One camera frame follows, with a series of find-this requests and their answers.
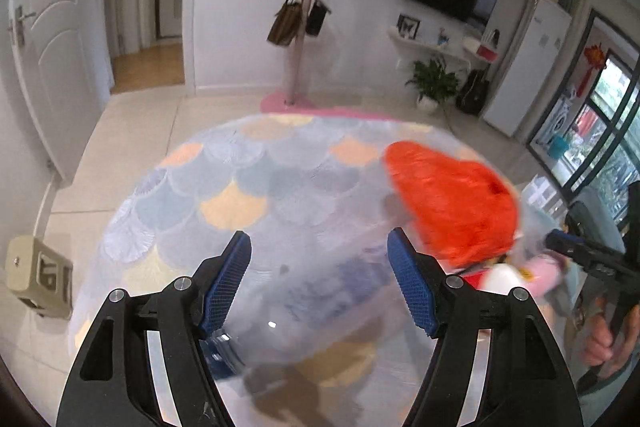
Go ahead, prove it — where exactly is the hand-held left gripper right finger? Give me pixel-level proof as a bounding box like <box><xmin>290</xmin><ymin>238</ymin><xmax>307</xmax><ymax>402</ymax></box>
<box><xmin>386</xmin><ymin>228</ymin><xmax>583</xmax><ymax>427</ymax></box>

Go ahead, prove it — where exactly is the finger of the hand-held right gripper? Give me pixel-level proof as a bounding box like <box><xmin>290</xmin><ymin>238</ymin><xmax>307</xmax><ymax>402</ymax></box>
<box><xmin>544</xmin><ymin>229</ymin><xmax>596</xmax><ymax>265</ymax></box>

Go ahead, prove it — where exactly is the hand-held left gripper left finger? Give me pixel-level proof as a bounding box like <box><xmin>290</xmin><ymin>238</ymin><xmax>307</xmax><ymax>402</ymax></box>
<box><xmin>55</xmin><ymin>231</ymin><xmax>252</xmax><ymax>427</ymax></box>

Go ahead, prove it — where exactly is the orange-red cloth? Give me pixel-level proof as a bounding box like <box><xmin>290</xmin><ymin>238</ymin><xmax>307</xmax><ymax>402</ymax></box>
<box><xmin>382</xmin><ymin>141</ymin><xmax>521</xmax><ymax>269</ymax></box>

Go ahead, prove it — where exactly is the clear plastic bottle blue cap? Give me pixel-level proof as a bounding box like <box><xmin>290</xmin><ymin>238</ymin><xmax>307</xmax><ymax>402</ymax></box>
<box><xmin>202</xmin><ymin>249</ymin><xmax>437</xmax><ymax>379</ymax></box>

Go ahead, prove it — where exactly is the person's right hand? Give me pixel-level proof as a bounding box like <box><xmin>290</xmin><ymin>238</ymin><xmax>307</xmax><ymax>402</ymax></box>
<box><xmin>582</xmin><ymin>294</ymin><xmax>640</xmax><ymax>365</ymax></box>

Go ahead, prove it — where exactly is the pink and white toy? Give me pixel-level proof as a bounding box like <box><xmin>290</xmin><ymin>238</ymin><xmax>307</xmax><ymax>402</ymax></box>
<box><xmin>465</xmin><ymin>252</ymin><xmax>566</xmax><ymax>304</ymax></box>

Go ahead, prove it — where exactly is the pastel scale pattern rug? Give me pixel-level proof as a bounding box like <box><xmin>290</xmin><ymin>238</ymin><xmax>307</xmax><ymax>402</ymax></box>
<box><xmin>70</xmin><ymin>109</ymin><xmax>571</xmax><ymax>427</ymax></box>

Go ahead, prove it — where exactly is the black framed window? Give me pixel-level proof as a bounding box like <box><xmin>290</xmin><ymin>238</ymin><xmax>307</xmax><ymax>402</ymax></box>
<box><xmin>527</xmin><ymin>7</ymin><xmax>640</xmax><ymax>230</ymax></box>

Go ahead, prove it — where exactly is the person's grey clothing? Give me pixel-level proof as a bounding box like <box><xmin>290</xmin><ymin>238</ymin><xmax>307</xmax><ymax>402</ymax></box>
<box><xmin>562</xmin><ymin>277</ymin><xmax>640</xmax><ymax>427</ymax></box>

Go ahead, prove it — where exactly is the white refrigerator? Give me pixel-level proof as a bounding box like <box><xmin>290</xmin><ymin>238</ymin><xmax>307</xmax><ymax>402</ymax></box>
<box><xmin>482</xmin><ymin>0</ymin><xmax>573</xmax><ymax>138</ymax></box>

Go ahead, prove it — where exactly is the red hanging ornament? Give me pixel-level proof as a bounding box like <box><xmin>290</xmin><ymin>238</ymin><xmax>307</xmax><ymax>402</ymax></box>
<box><xmin>575</xmin><ymin>44</ymin><xmax>609</xmax><ymax>98</ymax></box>

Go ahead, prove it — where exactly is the beige plastic stool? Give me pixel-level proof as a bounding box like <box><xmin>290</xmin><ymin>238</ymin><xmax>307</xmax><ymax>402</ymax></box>
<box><xmin>5</xmin><ymin>235</ymin><xmax>75</xmax><ymax>320</ymax></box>

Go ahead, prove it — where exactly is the potted green plant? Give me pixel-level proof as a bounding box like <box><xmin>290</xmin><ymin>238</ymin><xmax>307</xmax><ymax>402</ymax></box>
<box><xmin>405</xmin><ymin>57</ymin><xmax>462</xmax><ymax>114</ymax></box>

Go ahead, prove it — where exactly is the pink coat rack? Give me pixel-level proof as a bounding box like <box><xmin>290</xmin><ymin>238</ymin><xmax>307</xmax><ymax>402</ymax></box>
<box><xmin>260</xmin><ymin>0</ymin><xmax>336</xmax><ymax>114</ymax></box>

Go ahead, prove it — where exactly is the brown handbag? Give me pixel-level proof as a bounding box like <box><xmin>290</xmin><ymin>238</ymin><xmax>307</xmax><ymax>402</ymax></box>
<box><xmin>266</xmin><ymin>0</ymin><xmax>314</xmax><ymax>48</ymax></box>

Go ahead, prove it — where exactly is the white door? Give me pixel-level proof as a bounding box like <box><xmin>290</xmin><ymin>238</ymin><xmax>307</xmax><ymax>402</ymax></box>
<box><xmin>7</xmin><ymin>0</ymin><xmax>115</xmax><ymax>184</ymax></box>

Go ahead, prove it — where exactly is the white wall shelf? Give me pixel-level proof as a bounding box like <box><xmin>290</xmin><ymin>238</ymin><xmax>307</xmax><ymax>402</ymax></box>
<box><xmin>387</xmin><ymin>29</ymin><xmax>501</xmax><ymax>64</ymax></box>

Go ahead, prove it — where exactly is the black picture frame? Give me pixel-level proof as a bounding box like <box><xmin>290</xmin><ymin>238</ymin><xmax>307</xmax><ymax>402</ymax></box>
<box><xmin>396</xmin><ymin>14</ymin><xmax>422</xmax><ymax>40</ymax></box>

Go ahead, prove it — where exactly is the metal door handle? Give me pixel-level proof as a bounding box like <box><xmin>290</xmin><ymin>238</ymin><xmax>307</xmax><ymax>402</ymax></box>
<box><xmin>9</xmin><ymin>6</ymin><xmax>37</xmax><ymax>48</ymax></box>

